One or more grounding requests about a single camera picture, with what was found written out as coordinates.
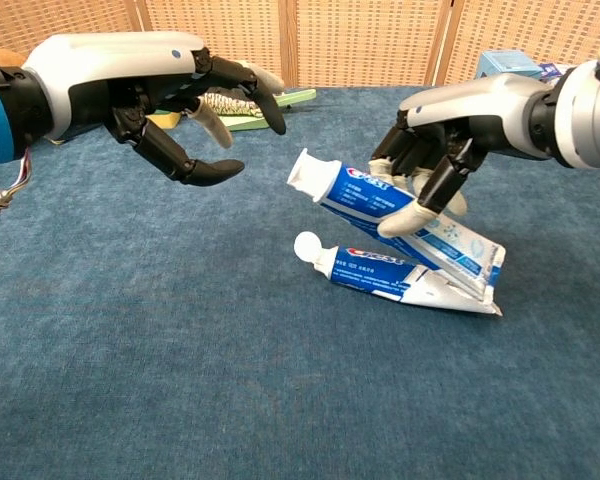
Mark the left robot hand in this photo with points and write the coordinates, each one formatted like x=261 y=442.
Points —
x=105 y=60

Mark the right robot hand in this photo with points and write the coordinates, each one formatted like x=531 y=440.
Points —
x=480 y=107

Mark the blue white toothpaste tube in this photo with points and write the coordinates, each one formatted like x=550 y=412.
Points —
x=370 y=272
x=360 y=192

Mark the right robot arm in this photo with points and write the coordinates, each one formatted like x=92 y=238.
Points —
x=585 y=115

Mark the light blue cube box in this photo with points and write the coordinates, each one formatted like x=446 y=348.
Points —
x=505 y=61

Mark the blue white carton box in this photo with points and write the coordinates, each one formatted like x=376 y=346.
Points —
x=550 y=72

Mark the green yellow sponge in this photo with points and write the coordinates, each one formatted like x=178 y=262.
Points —
x=162 y=121

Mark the woven wicker folding screen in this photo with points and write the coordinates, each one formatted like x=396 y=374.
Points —
x=365 y=40

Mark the light green dustpan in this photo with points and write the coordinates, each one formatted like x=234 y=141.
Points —
x=300 y=95

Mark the teal table cloth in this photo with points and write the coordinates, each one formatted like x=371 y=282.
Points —
x=180 y=325

